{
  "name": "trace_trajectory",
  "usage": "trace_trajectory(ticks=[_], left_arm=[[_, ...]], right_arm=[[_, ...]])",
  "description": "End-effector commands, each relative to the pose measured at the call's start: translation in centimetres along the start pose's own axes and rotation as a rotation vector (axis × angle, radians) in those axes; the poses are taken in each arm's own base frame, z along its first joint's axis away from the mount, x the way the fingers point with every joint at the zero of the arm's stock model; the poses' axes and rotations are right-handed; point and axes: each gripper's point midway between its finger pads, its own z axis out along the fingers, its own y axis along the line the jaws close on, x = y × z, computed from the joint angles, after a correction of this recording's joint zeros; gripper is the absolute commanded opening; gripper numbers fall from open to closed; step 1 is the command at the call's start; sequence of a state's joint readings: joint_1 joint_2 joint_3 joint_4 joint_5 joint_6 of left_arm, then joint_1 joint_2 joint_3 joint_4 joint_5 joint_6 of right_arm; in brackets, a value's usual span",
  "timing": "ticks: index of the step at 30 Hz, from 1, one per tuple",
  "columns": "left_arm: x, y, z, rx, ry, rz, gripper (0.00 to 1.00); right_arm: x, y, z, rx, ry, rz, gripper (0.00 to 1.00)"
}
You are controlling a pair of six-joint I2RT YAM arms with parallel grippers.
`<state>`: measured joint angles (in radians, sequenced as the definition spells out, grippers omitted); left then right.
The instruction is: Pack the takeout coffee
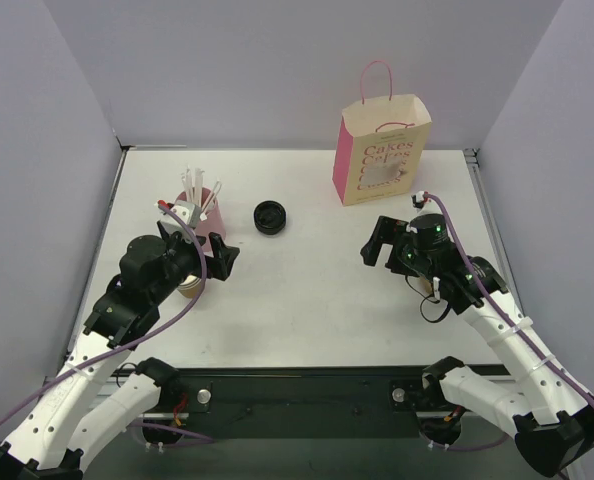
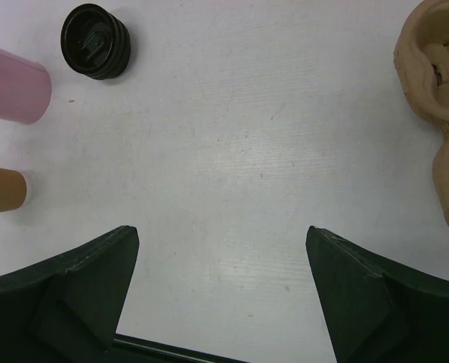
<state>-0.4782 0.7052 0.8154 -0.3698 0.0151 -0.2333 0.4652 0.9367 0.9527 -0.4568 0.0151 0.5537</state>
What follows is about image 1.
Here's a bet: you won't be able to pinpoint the pink and cream paper bag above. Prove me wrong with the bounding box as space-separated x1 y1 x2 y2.
332 60 432 206

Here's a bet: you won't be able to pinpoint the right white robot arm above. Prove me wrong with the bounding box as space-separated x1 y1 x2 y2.
360 213 594 478

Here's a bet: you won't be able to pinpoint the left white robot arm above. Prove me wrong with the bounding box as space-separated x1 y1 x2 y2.
0 226 240 479

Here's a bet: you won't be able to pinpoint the pink straw holder cup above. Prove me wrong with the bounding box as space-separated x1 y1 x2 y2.
195 198 226 253

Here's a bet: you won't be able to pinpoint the stack of black lids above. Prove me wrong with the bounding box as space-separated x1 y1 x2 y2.
253 200 287 236

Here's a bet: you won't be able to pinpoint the white wrapped straws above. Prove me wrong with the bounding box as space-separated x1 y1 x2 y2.
181 166 223 221

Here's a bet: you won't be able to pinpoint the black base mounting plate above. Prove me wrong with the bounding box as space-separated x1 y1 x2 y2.
141 367 478 441

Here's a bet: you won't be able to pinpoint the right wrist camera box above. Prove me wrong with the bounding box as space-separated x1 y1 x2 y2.
411 191 430 210

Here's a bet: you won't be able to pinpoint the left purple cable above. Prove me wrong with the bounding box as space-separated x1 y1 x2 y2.
0 202 208 444

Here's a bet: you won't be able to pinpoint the purple cable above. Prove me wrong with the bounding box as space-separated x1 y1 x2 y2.
0 202 208 444
424 191 594 441

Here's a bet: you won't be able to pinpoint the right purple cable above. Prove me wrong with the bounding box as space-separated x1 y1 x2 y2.
424 191 594 441

